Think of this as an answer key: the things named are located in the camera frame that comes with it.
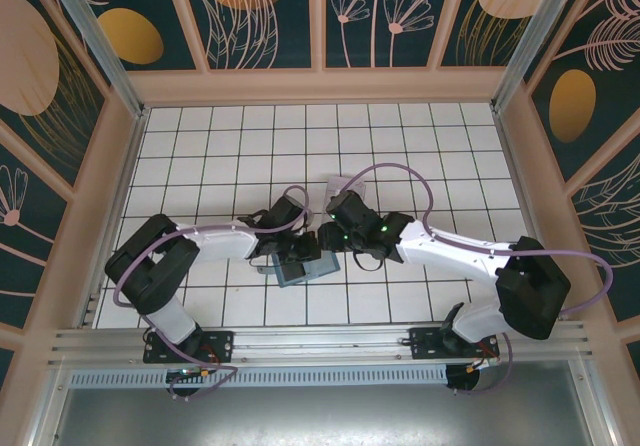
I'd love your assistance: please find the black VIP card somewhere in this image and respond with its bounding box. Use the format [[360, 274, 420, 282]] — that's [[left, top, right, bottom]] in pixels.
[[279, 261, 311, 283]]

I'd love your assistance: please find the teal leather card holder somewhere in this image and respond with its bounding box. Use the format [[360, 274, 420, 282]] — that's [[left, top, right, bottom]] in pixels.
[[272, 250, 342, 290]]

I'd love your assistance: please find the pink floral card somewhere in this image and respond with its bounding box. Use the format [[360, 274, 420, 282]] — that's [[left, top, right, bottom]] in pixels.
[[325, 174, 369, 201]]

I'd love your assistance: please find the grey sheet metal plate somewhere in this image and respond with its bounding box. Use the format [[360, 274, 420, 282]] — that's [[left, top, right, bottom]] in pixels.
[[29, 385, 616, 446]]

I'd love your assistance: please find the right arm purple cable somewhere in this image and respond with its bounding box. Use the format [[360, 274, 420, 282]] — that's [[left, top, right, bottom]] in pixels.
[[339, 163, 612, 397]]

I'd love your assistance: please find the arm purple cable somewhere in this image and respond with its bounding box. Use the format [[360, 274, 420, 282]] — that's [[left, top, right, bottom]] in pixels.
[[113, 185, 315, 402], [339, 163, 612, 397]]

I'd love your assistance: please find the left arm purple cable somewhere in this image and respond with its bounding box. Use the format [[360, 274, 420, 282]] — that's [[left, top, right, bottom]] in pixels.
[[113, 185, 315, 402]]

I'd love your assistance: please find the aluminium mounting rail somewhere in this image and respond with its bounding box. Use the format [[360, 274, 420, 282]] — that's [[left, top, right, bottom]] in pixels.
[[47, 319, 600, 367]]

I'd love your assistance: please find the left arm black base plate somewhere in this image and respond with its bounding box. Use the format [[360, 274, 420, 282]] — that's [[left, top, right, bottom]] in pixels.
[[143, 330, 236, 365]]

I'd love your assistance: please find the grey slotted cable duct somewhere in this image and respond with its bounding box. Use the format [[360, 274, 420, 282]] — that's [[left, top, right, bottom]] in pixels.
[[67, 365, 449, 388]]

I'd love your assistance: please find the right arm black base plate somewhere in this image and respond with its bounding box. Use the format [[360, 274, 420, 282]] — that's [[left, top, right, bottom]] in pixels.
[[409, 326, 501, 362]]

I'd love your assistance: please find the aluminium frame post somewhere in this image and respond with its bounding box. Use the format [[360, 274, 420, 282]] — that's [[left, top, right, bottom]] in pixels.
[[39, 0, 150, 118], [491, 0, 569, 113]]

